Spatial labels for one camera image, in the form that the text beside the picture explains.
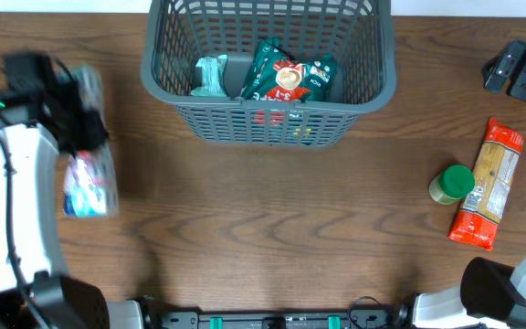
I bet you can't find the Kleenex tissue multipack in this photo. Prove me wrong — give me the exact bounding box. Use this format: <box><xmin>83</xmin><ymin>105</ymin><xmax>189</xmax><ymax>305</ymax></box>
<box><xmin>63</xmin><ymin>65</ymin><xmax>119</xmax><ymax>218</ymax></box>

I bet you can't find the mint green wipes packet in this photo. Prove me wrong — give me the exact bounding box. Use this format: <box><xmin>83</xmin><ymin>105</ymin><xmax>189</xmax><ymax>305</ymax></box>
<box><xmin>191</xmin><ymin>55</ymin><xmax>227</xmax><ymax>97</ymax></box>

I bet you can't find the green coffee mix bag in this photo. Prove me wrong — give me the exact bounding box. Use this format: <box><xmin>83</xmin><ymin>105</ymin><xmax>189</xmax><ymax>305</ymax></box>
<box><xmin>240</xmin><ymin>38</ymin><xmax>338</xmax><ymax>102</ymax></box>

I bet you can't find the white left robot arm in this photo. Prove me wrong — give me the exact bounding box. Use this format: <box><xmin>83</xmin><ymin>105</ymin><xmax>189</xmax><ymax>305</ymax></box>
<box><xmin>0</xmin><ymin>51</ymin><xmax>118</xmax><ymax>328</ymax></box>

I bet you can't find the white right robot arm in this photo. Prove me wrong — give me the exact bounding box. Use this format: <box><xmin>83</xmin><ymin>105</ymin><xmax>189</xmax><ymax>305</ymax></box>
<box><xmin>397</xmin><ymin>40</ymin><xmax>526</xmax><ymax>328</ymax></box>

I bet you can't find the green lid jar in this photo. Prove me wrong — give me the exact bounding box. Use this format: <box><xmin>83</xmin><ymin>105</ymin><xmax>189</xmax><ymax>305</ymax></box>
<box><xmin>428</xmin><ymin>164</ymin><xmax>476</xmax><ymax>205</ymax></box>

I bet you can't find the orange pasta packet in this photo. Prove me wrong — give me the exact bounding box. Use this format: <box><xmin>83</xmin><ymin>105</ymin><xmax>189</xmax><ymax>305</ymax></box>
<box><xmin>448</xmin><ymin>118</ymin><xmax>524</xmax><ymax>250</ymax></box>

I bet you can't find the grey plastic basket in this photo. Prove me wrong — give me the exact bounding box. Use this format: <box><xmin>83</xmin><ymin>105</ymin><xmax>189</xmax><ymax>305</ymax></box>
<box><xmin>141</xmin><ymin>0</ymin><xmax>396</xmax><ymax>147</ymax></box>

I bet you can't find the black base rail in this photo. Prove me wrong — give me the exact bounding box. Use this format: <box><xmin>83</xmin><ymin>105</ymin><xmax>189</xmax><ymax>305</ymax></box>
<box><xmin>107</xmin><ymin>296</ymin><xmax>410</xmax><ymax>329</ymax></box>

